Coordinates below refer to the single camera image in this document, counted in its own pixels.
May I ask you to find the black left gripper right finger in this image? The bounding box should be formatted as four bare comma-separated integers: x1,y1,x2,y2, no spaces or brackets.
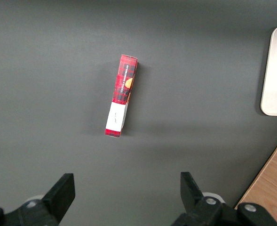
171,172,277,226

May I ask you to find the wooden drawer cabinet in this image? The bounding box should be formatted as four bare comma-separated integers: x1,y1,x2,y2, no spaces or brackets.
234,140,277,226

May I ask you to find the red plaid cookie box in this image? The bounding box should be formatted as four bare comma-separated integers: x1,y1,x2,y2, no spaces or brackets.
104,54,138,138

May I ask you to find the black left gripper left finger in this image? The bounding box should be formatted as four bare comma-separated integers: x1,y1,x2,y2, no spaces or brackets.
0,173,76,226

